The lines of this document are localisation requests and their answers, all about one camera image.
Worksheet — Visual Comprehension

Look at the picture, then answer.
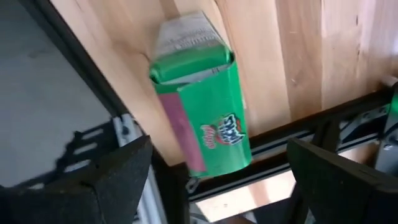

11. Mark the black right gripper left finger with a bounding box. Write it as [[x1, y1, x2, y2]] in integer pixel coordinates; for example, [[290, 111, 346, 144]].
[[0, 134, 154, 224]]

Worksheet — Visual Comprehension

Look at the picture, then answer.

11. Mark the green Apple Jacks cereal box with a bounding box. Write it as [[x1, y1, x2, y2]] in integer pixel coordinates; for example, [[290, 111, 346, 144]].
[[149, 10, 253, 179]]

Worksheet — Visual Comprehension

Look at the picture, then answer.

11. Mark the black slotted metal bracket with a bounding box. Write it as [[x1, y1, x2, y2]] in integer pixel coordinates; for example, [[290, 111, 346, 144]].
[[12, 121, 121, 189]]

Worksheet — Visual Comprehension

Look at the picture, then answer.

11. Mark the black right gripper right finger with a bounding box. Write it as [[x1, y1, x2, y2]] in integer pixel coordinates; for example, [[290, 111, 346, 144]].
[[287, 138, 398, 224]]

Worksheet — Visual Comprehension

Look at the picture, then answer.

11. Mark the black-framed wooden shelf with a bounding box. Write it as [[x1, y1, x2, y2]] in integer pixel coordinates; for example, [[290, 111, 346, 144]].
[[18, 0, 398, 224]]

